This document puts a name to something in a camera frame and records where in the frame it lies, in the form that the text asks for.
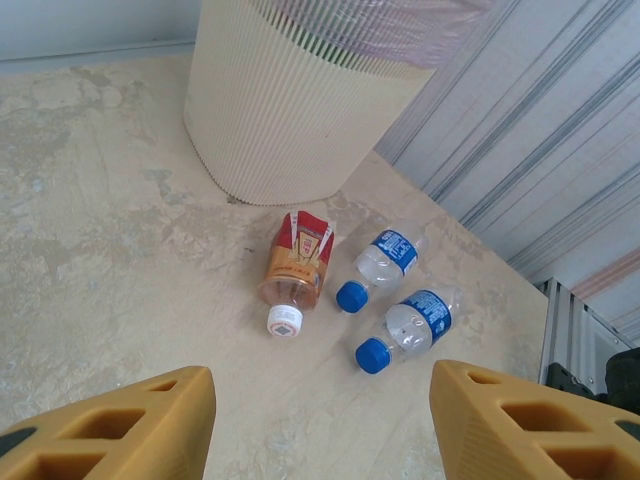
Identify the aluminium mounting rail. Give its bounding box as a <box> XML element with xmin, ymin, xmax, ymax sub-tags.
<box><xmin>535</xmin><ymin>277</ymin><xmax>640</xmax><ymax>396</ymax></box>

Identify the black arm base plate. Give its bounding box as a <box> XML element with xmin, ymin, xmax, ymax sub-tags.
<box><xmin>544</xmin><ymin>360</ymin><xmax>609</xmax><ymax>401</ymax></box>

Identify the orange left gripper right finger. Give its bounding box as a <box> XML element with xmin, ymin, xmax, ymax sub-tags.
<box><xmin>430</xmin><ymin>359</ymin><xmax>640</xmax><ymax>480</ymax></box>

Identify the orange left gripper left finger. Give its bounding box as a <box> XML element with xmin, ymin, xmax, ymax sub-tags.
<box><xmin>0</xmin><ymin>365</ymin><xmax>217</xmax><ymax>480</ymax></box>

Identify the beige ribbed bin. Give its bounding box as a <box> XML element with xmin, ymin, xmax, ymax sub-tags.
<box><xmin>182</xmin><ymin>0</ymin><xmax>494</xmax><ymax>207</ymax></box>

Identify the blue label water bottle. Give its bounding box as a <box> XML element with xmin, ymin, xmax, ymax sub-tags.
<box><xmin>335</xmin><ymin>218</ymin><xmax>430</xmax><ymax>314</ymax></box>
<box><xmin>355</xmin><ymin>285</ymin><xmax>464</xmax><ymax>376</ymax></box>

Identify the orange red label bottle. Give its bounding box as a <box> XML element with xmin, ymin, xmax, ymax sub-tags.
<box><xmin>257</xmin><ymin>210</ymin><xmax>336</xmax><ymax>339</ymax></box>

